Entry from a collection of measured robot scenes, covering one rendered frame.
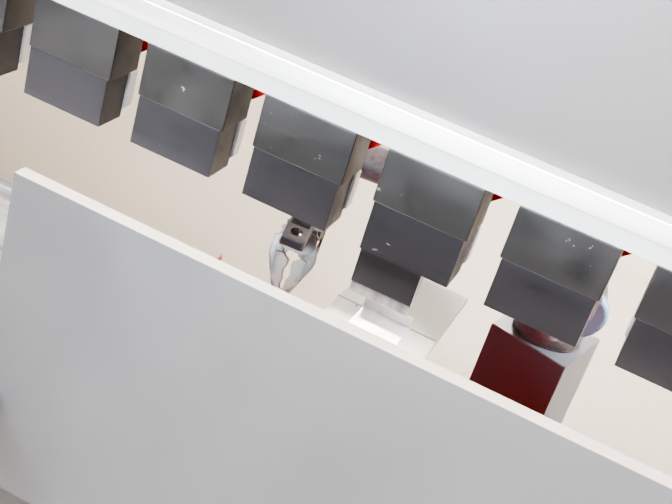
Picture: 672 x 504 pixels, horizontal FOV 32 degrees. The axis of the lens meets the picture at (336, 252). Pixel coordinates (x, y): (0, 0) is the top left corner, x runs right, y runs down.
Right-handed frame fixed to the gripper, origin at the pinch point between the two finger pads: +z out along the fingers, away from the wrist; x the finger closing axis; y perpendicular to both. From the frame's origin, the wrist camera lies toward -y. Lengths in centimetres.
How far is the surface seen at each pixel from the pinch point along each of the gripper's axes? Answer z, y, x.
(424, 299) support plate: -12.4, -19.7, -26.9
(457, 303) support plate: -13.5, -17.0, -32.4
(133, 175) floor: 18, 190, 93
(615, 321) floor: 6, 217, -88
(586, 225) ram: -36, -58, -45
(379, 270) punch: -18, -45, -20
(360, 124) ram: -38, -54, -11
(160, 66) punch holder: -35, -48, 21
